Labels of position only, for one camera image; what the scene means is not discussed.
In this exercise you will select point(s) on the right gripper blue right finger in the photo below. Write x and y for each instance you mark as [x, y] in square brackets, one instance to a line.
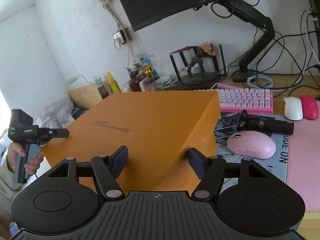
[210, 171]

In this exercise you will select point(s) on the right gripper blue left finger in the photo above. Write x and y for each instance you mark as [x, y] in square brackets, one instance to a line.
[106, 169]

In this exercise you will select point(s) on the orange box lid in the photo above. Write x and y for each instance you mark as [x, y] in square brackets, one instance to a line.
[156, 127]

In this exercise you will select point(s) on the grey printed mouse pad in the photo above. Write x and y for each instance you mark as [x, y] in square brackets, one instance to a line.
[277, 164]

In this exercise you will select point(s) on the pink computer mouse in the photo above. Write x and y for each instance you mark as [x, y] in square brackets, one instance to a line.
[252, 144]

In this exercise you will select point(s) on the black flashlight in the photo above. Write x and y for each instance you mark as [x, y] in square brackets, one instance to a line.
[247, 122]

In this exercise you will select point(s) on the wooden headboard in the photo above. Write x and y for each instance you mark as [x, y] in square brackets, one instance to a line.
[87, 96]

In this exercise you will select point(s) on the green clip lamp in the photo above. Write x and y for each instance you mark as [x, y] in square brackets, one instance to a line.
[75, 78]

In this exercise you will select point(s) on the pink mechanical keyboard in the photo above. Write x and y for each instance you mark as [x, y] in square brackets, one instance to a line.
[254, 101]

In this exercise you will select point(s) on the black cosmetic bottle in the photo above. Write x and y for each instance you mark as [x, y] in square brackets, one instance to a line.
[104, 90]

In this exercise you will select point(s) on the yellow spray bottle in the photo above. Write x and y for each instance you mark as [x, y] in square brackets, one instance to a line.
[113, 83]

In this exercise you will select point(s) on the brown glass bottle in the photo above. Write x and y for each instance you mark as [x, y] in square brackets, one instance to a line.
[134, 82]

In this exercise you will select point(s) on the black router with antennas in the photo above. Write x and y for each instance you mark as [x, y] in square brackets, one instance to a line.
[188, 63]

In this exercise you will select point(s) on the pink desk mat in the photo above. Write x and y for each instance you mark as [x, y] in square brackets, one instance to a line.
[303, 162]

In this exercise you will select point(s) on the white computer mouse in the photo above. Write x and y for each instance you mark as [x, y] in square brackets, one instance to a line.
[293, 108]

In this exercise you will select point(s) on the black haired anime figure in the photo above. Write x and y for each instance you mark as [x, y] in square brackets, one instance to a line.
[133, 69]

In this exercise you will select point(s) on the blue haired anime figure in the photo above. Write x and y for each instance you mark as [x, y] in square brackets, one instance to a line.
[150, 75]

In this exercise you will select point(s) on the magenta computer mouse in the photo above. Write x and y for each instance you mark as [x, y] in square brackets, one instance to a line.
[309, 107]

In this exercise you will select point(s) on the wall power socket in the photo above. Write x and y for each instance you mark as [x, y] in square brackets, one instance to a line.
[122, 36]

